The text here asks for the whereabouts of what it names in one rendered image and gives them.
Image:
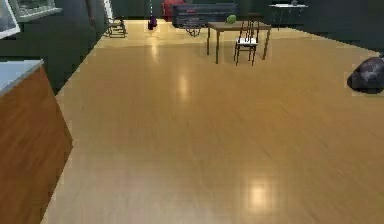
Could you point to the green watermelon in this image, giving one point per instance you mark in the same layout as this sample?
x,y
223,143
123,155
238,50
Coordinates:
x,y
231,19

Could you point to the dark chair white seat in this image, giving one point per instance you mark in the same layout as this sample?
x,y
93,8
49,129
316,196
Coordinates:
x,y
247,41

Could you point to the brown wooden table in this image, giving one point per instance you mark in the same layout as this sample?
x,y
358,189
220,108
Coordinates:
x,y
222,26

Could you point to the purple floor lamp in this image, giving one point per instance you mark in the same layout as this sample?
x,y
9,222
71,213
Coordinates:
x,y
152,22

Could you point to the dark grey sofa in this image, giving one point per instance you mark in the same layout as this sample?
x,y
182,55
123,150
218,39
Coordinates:
x,y
203,13

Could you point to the red armchair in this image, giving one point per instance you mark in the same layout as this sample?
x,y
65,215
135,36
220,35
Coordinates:
x,y
170,8

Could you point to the dark wooden rocking chair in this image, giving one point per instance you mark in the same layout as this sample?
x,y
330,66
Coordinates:
x,y
115,24

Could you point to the dark side table white top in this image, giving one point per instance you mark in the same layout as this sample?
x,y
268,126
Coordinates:
x,y
288,6

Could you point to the brown wooden cabinet grey top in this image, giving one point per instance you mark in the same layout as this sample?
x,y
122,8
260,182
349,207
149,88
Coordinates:
x,y
30,140

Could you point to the black beanbag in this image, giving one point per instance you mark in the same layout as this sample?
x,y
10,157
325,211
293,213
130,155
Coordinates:
x,y
368,76

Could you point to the small white framed picture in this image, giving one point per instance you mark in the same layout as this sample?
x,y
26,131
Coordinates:
x,y
6,20

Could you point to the white framed wall picture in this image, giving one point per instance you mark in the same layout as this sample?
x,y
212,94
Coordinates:
x,y
33,7

